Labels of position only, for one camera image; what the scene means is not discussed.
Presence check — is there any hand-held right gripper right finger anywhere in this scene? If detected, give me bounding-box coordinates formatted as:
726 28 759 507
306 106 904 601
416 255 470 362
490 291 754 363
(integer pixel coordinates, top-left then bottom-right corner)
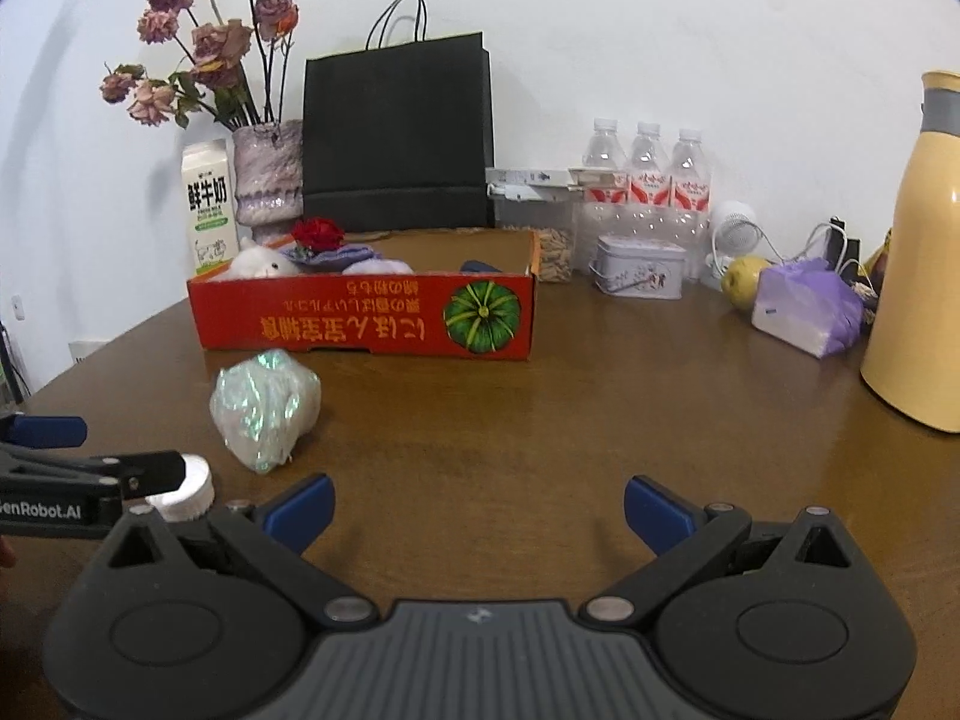
580 475 872 628

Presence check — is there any white mask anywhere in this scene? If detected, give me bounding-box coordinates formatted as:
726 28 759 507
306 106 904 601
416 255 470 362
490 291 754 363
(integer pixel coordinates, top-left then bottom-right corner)
144 454 215 520

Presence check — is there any purple mottled ceramic vase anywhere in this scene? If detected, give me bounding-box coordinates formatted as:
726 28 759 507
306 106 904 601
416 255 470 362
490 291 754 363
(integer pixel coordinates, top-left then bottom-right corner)
231 118 305 245

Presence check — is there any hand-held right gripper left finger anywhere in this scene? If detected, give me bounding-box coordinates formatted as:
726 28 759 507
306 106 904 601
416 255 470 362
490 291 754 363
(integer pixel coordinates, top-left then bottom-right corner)
91 474 380 628

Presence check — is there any small white fan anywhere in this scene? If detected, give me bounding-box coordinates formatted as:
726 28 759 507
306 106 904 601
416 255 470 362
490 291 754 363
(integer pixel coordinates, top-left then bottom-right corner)
705 200 762 278

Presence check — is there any pale printed tin box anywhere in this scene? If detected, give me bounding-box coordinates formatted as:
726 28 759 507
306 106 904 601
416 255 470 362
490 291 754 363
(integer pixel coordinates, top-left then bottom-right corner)
589 234 688 301

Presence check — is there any white green milk carton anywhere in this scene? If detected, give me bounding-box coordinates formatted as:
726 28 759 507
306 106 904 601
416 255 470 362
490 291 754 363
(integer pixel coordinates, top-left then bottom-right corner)
181 139 241 276

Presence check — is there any yellow white plush toy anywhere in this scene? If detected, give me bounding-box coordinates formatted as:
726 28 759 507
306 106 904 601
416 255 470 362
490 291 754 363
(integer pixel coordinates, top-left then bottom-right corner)
227 238 301 278

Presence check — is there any colourful snack packet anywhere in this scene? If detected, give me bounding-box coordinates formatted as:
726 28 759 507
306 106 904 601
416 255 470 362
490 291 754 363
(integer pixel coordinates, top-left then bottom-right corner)
862 229 895 293

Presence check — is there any red cardboard box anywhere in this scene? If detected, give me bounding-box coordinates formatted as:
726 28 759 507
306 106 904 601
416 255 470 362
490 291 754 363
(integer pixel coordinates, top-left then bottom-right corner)
187 229 542 362

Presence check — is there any purple tissue pack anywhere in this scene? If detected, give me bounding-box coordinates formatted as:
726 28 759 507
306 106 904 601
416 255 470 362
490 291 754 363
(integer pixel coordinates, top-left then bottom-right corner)
751 256 865 357

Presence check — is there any dried pink rose bouquet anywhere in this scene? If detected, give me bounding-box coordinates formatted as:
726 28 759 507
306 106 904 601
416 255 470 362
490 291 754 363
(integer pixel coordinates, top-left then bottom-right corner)
100 0 301 130

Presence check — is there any black paper bag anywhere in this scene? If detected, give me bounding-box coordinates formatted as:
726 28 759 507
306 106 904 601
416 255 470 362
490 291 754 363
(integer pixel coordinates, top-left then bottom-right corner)
301 0 496 233

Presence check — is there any green apple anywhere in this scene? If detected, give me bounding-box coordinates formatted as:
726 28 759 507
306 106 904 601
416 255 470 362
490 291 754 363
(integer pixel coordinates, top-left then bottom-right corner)
721 256 773 311

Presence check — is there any red artificial flower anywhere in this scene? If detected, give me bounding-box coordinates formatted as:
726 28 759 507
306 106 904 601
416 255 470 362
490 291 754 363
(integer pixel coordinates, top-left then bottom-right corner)
291 217 344 252

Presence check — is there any white flat carton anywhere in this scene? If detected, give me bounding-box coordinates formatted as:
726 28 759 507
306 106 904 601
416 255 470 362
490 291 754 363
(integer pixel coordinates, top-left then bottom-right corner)
485 166 629 203

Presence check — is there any clear water bottle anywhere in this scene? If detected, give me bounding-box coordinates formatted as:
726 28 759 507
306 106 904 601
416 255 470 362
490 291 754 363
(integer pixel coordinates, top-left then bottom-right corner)
579 118 631 241
667 127 713 271
626 121 673 241

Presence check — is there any yellow thermos jug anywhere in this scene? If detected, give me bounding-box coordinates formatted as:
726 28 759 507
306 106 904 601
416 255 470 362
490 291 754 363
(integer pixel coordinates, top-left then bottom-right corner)
859 70 960 434

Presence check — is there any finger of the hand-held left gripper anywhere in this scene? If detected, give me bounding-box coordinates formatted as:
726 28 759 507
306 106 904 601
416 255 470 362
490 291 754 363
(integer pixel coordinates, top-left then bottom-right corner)
0 414 89 449
0 444 187 500

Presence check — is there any purple drawstring pouch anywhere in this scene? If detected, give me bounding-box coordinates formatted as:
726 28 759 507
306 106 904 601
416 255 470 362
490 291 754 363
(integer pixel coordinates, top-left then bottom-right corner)
283 240 376 271

